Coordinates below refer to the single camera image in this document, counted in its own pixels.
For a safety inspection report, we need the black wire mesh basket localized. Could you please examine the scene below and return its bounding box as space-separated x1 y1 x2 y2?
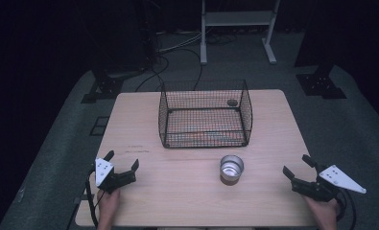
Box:
157 79 254 150

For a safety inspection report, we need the white metal stand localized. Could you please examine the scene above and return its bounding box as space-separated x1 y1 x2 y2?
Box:
200 0 281 66

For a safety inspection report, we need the black stand base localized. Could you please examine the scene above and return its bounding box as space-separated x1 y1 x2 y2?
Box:
81 70 125 104
295 65 348 100

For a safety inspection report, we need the person's right hand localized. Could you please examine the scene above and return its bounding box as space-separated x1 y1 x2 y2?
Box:
303 195 341 230

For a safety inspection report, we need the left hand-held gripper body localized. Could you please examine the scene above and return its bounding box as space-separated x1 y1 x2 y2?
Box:
94 157 137 195

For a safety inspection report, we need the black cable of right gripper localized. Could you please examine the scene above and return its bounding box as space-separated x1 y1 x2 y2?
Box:
334 187 358 230

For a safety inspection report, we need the black floor cable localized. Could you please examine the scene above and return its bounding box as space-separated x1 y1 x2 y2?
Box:
134 55 171 93
159 47 204 92

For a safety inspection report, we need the person's left hand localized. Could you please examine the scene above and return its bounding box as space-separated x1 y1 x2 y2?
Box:
96 187 122 225

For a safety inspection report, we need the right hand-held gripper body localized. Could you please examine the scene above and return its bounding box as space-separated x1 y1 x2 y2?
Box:
291 164 367 203

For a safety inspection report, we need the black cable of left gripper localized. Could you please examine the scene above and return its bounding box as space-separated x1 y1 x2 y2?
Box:
84 169 103 229

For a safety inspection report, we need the metal can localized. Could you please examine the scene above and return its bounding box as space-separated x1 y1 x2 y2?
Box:
219 154 245 187

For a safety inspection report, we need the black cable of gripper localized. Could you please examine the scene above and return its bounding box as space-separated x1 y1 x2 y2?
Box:
84 169 103 229
334 187 358 230

